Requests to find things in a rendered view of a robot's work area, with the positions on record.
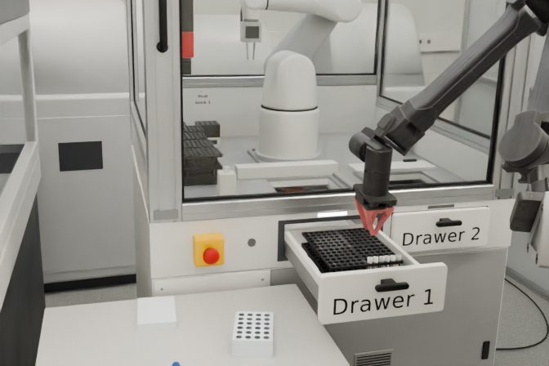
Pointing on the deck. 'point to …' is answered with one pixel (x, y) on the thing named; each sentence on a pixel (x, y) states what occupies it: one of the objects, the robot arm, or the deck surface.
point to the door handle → (162, 8)
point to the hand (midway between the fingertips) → (370, 229)
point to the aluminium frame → (154, 92)
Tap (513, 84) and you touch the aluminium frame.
